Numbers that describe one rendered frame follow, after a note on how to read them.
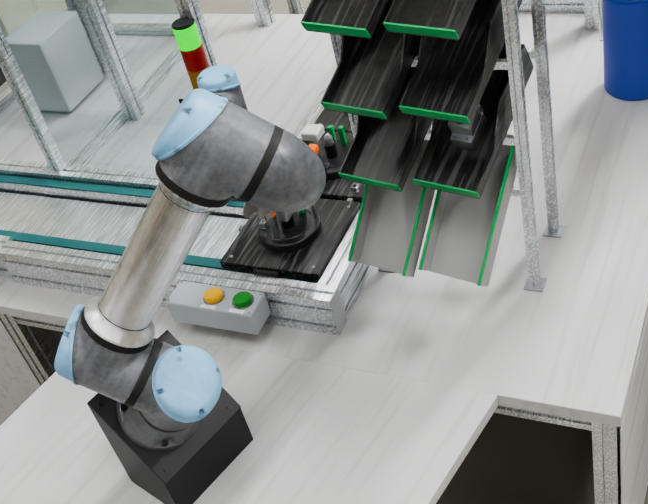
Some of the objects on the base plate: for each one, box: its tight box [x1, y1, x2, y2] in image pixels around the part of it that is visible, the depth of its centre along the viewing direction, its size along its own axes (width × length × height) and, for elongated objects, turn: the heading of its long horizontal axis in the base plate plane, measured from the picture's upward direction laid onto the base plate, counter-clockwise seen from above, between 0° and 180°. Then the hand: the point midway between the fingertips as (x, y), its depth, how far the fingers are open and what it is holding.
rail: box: [0, 240, 347, 335], centre depth 214 cm, size 6×89×11 cm, turn 81°
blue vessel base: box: [602, 0, 648, 101], centre depth 233 cm, size 16×16×27 cm
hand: (266, 213), depth 198 cm, fingers closed
